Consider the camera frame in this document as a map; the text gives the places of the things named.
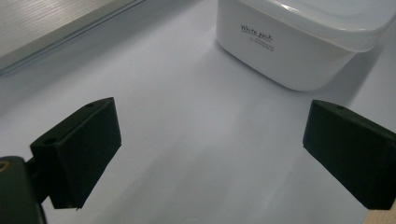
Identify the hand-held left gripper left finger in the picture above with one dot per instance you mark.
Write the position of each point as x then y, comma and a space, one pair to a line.
84, 149

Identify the white square food container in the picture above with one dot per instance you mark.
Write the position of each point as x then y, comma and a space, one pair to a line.
280, 62

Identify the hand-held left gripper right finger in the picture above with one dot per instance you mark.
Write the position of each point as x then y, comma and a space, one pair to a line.
351, 152

